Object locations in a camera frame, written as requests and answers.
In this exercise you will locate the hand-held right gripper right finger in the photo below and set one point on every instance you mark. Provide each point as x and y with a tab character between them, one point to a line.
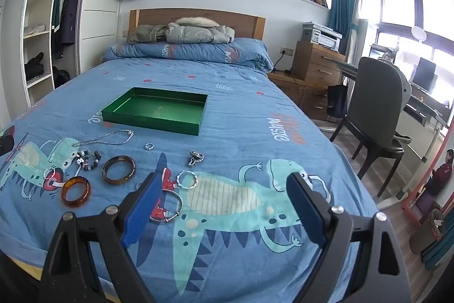
306	212

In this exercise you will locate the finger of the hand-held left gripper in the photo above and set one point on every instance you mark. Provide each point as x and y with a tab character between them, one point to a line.
6	145

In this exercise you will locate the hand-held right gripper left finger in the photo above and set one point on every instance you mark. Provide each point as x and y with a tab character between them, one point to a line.
142	209

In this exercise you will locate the thin silver bangle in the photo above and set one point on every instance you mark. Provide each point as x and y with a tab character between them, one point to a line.
180	205

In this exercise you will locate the dark brown bangle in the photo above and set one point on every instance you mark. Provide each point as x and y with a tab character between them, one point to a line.
106	175

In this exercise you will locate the plain silver bangle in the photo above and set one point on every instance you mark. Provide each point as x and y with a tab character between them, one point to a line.
45	178

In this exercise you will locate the twisted silver bangle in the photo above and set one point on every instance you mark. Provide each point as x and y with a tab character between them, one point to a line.
195	178

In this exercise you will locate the silver brooch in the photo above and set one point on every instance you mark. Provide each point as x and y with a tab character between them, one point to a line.
194	158

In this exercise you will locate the amber bangle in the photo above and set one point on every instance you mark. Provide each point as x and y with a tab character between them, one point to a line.
65	198

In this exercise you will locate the green tray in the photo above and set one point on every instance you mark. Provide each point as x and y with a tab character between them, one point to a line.
152	111

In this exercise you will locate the black bag on shelf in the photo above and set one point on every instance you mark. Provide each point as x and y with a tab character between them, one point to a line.
34	67

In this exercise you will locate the black backpack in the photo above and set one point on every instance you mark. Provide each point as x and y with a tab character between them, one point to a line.
61	77

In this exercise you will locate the low wooden side table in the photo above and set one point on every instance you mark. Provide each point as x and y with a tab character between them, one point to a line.
308	97

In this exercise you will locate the black tote bag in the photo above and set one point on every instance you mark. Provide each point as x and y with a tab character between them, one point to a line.
337	100

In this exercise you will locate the blue dinosaur bed sheet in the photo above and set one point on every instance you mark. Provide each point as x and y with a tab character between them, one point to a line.
248	111

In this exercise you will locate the orange framed mirror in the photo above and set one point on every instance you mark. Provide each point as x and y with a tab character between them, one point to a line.
422	189

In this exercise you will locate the folded white clothes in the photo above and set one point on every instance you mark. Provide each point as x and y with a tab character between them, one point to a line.
35	29

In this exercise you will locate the grey chair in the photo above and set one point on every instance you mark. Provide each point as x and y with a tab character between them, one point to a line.
376	93

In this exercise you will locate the hanging dark clothes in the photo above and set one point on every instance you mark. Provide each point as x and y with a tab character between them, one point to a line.
67	15

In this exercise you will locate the wooden drawer cabinet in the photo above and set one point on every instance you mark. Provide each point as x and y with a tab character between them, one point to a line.
315	65

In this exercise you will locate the grey study desk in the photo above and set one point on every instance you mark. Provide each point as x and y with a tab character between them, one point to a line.
425	111

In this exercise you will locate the folded blue quilt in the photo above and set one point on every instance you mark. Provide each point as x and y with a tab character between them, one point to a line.
198	52

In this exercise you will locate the olive fleece jacket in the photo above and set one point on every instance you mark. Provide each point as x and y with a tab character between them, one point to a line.
145	34

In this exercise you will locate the white printer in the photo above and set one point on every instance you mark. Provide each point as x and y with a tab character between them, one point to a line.
319	36

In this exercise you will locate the computer monitor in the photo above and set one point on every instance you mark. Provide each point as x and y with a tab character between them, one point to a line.
424	74

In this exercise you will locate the grey down jacket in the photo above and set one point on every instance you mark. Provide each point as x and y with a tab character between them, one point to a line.
198	33

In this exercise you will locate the white fur cushion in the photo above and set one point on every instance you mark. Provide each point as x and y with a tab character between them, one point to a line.
197	20

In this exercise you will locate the wall socket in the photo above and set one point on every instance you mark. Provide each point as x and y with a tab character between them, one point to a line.
286	51

